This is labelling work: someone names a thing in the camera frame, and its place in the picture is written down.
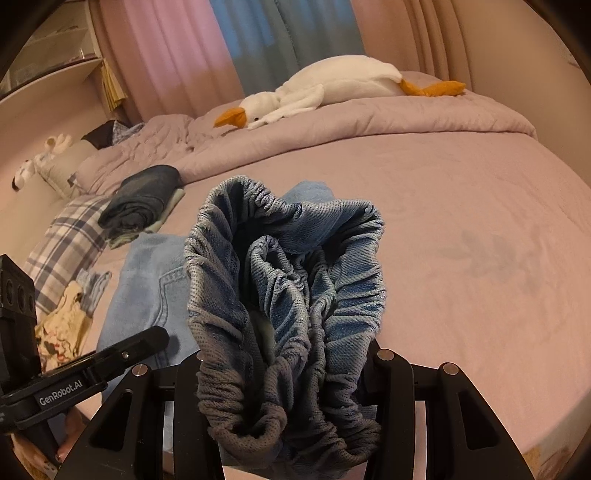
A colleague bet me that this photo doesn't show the small blue plaid cloth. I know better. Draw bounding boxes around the small blue plaid cloth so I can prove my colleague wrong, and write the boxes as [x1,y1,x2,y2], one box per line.
[76,270,112,319]

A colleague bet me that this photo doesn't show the white goose plush toy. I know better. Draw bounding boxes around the white goose plush toy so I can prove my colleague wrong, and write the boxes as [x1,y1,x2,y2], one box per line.
[213,54,467,131]

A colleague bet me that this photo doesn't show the person's left hand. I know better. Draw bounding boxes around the person's left hand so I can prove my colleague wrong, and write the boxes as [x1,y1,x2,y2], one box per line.
[54,406,93,467]

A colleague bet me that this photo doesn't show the pink curtain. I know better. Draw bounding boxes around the pink curtain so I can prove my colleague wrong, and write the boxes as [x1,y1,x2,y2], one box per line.
[351,0,462,79]
[92,0,242,121]

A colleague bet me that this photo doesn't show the bed with pink sheet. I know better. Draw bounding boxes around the bed with pink sheet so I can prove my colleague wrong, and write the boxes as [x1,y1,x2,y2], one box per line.
[0,69,591,480]

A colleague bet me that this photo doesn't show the dark blue folded pants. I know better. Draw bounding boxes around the dark blue folded pants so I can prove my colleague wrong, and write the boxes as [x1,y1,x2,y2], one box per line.
[98,165,182,232]

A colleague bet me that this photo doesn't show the purple quilted comforter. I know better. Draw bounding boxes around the purple quilted comforter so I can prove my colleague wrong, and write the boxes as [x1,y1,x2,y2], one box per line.
[76,69,539,195]

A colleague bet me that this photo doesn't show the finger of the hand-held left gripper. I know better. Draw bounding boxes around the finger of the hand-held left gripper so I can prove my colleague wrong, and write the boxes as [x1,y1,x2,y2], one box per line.
[96,325,170,382]

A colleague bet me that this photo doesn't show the blue checked cloth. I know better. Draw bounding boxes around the blue checked cloth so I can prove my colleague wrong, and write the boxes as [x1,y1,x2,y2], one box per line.
[113,121,147,145]

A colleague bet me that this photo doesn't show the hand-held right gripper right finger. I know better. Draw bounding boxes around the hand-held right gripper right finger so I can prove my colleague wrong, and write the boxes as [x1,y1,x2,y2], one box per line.
[360,342,536,480]

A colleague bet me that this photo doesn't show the blue elastic waist denim pants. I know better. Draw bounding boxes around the blue elastic waist denim pants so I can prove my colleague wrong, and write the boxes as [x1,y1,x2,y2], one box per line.
[184,174,386,467]

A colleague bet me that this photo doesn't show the light blue denim pants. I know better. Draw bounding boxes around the light blue denim pants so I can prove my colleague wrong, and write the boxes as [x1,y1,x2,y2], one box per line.
[96,233,204,370]

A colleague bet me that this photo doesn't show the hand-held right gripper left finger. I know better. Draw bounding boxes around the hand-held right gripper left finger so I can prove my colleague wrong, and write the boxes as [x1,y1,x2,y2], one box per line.
[53,353,225,480]

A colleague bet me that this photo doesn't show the plaid shirt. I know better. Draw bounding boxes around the plaid shirt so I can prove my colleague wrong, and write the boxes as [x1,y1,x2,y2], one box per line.
[23,195,112,315]

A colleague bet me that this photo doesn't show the dark cloth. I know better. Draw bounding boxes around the dark cloth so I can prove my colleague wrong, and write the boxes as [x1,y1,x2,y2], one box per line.
[82,120,132,149]

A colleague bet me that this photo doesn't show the cream floral cloth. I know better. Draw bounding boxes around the cream floral cloth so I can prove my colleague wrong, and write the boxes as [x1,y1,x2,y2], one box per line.
[36,281,93,370]

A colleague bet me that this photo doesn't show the blue curtain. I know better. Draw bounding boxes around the blue curtain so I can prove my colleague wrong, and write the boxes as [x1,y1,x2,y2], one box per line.
[210,0,365,93]

